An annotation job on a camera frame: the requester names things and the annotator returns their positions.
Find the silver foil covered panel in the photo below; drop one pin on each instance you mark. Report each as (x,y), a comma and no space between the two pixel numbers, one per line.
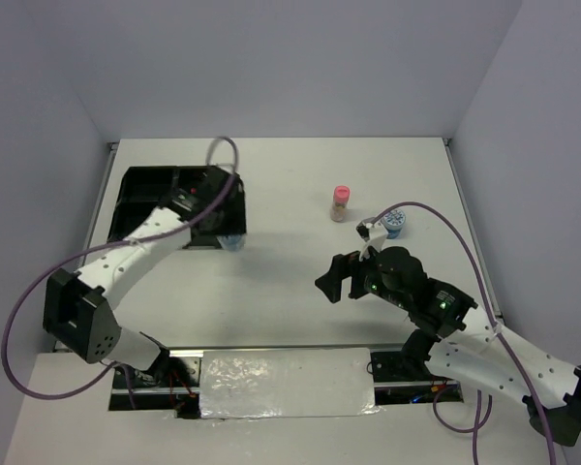
(310,383)

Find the pink capped small bottle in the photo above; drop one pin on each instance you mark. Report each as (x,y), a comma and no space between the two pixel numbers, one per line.
(340,199)

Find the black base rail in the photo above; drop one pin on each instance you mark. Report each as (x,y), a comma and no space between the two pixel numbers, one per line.
(393,385)

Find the blue patterned round tin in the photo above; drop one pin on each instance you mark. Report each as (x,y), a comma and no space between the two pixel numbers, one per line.
(232,243)

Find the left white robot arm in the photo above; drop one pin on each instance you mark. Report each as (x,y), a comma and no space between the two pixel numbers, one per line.
(79,306)

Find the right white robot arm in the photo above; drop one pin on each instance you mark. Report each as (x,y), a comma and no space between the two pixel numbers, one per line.
(454,338)

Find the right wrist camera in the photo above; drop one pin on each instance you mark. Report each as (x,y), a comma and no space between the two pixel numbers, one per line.
(374,235)

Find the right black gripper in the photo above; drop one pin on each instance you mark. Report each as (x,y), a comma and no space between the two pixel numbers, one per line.
(344,265)

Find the black compartment organizer tray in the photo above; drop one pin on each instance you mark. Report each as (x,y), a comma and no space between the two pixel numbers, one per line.
(144,188)

